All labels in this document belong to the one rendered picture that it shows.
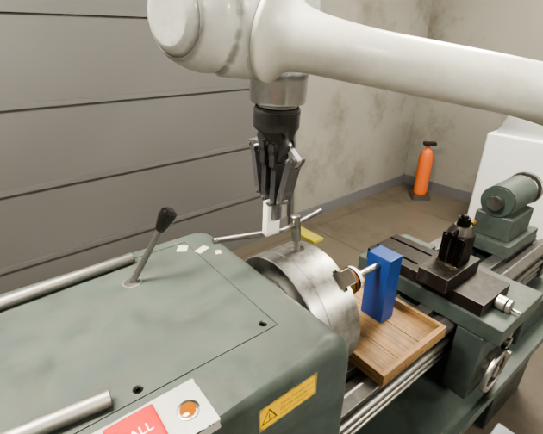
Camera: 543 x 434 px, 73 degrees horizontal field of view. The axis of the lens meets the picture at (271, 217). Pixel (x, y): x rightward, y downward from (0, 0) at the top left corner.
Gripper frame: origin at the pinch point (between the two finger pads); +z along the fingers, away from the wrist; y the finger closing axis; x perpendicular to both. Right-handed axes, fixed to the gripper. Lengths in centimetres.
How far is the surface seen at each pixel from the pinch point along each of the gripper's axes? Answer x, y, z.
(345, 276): -18.7, -4.6, 19.0
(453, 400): -67, -23, 82
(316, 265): -12.3, -1.4, 15.2
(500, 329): -65, -27, 44
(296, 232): -11.7, 5.6, 10.2
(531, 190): -135, -2, 27
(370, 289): -43, 4, 40
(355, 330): -15.2, -12.5, 27.0
